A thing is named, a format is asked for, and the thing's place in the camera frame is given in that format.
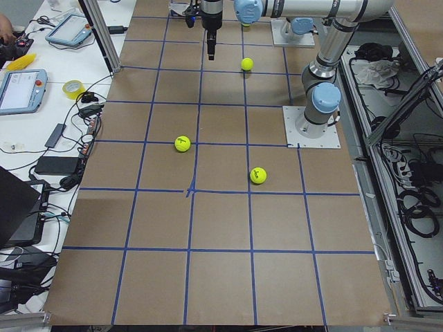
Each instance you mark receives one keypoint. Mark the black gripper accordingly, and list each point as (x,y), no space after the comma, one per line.
(211,17)

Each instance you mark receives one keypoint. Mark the tennis ball far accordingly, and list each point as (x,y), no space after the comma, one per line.
(247,64)

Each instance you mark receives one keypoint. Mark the tennis ball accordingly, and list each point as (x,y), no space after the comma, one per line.
(182,143)
(247,64)
(258,175)

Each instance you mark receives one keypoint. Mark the tennis ball centre left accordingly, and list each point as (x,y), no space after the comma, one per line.
(182,143)

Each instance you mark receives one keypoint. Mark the tennis ball centre right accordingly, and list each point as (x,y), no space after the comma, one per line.
(258,175)

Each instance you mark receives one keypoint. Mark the person hand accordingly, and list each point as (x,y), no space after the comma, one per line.
(6,29)

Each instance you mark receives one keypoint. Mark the teach pendant upper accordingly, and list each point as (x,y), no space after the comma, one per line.
(72,31)

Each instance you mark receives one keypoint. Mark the teach pendant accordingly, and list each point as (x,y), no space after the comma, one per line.
(22,91)
(72,31)

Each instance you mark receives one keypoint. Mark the yellow tape roll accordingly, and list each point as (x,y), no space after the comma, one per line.
(73,89)

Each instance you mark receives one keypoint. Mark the white crumpled cloth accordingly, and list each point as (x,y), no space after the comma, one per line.
(379,73)

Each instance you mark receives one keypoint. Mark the grey usb hub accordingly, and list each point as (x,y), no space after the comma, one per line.
(55,135)

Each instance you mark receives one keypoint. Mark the yellow plastic item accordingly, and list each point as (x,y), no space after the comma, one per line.
(21,63)

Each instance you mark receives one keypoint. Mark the black power brick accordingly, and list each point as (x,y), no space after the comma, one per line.
(57,166)

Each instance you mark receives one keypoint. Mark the teach pendant lower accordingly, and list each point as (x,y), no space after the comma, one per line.
(22,91)

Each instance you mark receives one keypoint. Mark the black laptop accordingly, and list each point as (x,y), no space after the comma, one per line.
(23,204)

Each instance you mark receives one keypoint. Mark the aluminium frame post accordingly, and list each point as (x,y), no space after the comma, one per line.
(100,31)

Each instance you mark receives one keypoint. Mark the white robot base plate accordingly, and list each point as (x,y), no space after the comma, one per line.
(311,138)

